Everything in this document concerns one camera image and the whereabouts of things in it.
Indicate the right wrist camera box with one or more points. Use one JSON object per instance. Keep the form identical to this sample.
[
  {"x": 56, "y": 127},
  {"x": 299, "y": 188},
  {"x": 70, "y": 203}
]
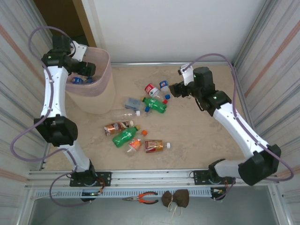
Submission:
[{"x": 187, "y": 73}]

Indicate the red label bottle red cap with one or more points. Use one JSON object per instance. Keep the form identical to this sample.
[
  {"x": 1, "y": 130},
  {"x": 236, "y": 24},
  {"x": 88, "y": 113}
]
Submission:
[{"x": 150, "y": 89}]

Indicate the brown wooden door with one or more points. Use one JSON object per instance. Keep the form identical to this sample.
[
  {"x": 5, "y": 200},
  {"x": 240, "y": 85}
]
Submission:
[{"x": 61, "y": 14}]

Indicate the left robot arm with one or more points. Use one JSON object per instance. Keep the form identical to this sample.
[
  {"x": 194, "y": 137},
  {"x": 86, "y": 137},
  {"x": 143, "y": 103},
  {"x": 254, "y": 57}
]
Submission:
[{"x": 55, "y": 93}]

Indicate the small blue white label bottle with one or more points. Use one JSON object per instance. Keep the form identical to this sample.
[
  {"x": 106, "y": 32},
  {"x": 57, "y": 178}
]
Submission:
[{"x": 77, "y": 80}]

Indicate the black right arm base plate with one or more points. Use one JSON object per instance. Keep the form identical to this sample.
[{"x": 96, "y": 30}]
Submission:
[{"x": 199, "y": 175}]

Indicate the brown copper label bottle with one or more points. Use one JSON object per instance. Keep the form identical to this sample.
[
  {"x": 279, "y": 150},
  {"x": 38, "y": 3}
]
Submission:
[{"x": 114, "y": 127}]

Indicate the green plastic soda bottle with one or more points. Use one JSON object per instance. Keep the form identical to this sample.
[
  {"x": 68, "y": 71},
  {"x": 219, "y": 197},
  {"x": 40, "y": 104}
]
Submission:
[
  {"x": 157, "y": 106},
  {"x": 124, "y": 137}
]

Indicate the blue white logo label bottle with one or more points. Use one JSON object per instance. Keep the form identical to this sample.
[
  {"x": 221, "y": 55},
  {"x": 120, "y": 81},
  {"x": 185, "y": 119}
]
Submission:
[{"x": 164, "y": 84}]

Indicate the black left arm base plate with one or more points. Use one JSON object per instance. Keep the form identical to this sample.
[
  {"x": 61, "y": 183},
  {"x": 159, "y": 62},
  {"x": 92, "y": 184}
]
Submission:
[{"x": 105, "y": 178}]

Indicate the orange label bottle orange cap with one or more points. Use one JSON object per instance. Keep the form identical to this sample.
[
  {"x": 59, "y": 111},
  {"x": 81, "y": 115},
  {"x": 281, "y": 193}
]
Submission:
[{"x": 135, "y": 144}]

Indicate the red gold label bottle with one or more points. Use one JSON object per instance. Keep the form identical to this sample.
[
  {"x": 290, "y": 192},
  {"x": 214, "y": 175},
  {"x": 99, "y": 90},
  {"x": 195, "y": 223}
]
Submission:
[{"x": 153, "y": 145}]

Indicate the grey metal tray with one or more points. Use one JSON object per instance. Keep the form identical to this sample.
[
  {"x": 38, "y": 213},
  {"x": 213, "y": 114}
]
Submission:
[{"x": 93, "y": 214}]

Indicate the beige bin with pink liner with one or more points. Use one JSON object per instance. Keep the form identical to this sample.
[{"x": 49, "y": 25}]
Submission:
[{"x": 93, "y": 90}]

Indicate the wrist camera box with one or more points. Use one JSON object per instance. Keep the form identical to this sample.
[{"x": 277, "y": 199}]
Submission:
[
  {"x": 79, "y": 50},
  {"x": 187, "y": 73}
]

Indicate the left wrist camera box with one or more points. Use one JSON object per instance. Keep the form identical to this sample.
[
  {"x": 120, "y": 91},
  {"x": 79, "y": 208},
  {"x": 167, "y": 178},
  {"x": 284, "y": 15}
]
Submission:
[{"x": 79, "y": 50}]

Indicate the grey label bottle blue cap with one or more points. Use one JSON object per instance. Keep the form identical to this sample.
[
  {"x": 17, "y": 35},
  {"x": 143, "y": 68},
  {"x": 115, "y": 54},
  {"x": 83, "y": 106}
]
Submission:
[{"x": 132, "y": 103}]

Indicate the beige ribbed plastic bin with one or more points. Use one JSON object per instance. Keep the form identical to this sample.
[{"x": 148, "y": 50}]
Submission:
[{"x": 98, "y": 100}]

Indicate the clear bottle white cap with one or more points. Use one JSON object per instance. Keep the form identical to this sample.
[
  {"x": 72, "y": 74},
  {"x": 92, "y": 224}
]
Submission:
[{"x": 124, "y": 114}]

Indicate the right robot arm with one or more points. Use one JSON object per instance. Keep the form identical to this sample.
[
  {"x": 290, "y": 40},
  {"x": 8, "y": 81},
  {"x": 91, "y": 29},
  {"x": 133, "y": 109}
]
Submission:
[{"x": 239, "y": 131}]

